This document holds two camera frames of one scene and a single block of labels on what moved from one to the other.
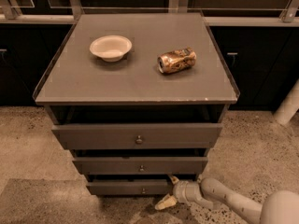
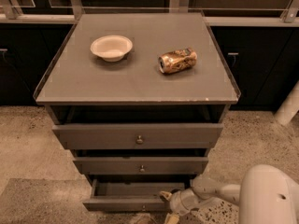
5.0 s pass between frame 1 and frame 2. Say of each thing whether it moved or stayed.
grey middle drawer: stayed
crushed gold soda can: stayed
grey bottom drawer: moved
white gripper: moved
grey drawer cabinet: stayed
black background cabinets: stayed
